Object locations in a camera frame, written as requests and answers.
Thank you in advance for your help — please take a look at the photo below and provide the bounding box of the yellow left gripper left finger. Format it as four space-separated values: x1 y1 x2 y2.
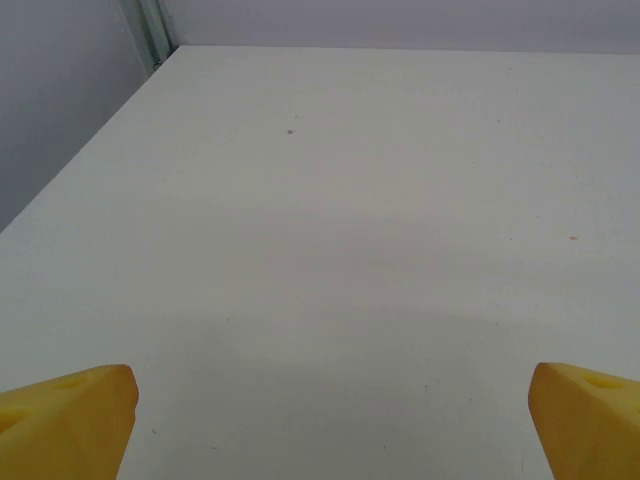
0 363 140 480

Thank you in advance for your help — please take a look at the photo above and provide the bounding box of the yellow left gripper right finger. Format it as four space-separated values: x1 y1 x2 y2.
528 361 640 480

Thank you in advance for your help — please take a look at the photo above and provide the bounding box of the aluminium frame post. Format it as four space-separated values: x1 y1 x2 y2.
122 0 177 69

